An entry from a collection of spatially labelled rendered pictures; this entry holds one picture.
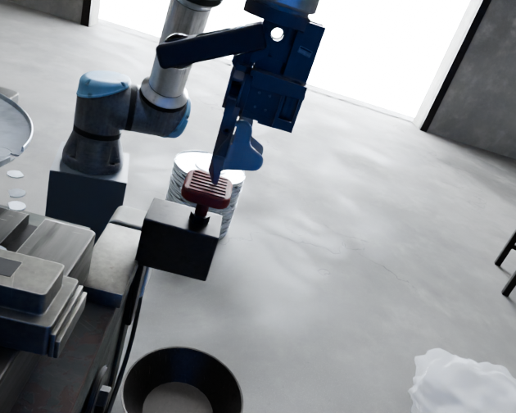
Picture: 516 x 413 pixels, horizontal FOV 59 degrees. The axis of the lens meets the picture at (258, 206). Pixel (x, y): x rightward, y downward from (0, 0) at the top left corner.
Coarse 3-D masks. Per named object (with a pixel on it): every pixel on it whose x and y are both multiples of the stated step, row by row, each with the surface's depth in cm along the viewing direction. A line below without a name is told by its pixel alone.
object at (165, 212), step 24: (168, 216) 58; (192, 216) 58; (216, 216) 61; (144, 240) 57; (168, 240) 57; (192, 240) 57; (216, 240) 57; (144, 264) 59; (168, 264) 59; (192, 264) 59
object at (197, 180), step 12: (192, 180) 56; (204, 180) 57; (228, 180) 59; (192, 192) 54; (204, 192) 54; (216, 192) 55; (228, 192) 56; (204, 204) 54; (216, 204) 54; (228, 204) 55
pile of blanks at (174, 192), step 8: (176, 168) 177; (176, 176) 177; (184, 176) 175; (176, 184) 178; (240, 184) 182; (168, 192) 186; (176, 192) 178; (232, 192) 179; (240, 192) 186; (168, 200) 184; (176, 200) 179; (184, 200) 177; (232, 200) 182; (224, 208) 181; (232, 208) 186; (224, 216) 184; (232, 216) 191; (224, 224) 187; (224, 232) 192
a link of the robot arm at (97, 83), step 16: (80, 80) 107; (96, 80) 106; (112, 80) 107; (128, 80) 110; (80, 96) 107; (96, 96) 106; (112, 96) 107; (128, 96) 109; (80, 112) 109; (96, 112) 108; (112, 112) 109; (128, 112) 110; (80, 128) 110; (96, 128) 110; (112, 128) 112; (128, 128) 113
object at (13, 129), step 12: (0, 96) 55; (0, 108) 52; (12, 108) 53; (0, 120) 50; (12, 120) 51; (24, 120) 52; (0, 132) 48; (12, 132) 48; (24, 132) 49; (0, 144) 45; (12, 144) 46; (24, 144) 46
